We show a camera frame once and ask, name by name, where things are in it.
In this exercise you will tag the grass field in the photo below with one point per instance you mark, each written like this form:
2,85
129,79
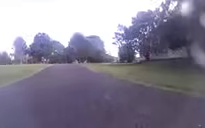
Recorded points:
10,75

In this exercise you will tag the pale building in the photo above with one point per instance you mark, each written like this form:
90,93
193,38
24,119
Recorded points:
171,54

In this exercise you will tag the grass verge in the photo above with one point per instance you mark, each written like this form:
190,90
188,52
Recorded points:
163,75

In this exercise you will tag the group of large trees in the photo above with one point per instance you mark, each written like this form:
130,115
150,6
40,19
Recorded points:
150,30

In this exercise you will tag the dark asphalt path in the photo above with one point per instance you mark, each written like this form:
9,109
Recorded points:
83,96

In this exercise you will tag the row of trees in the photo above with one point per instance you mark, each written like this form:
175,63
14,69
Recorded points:
80,48

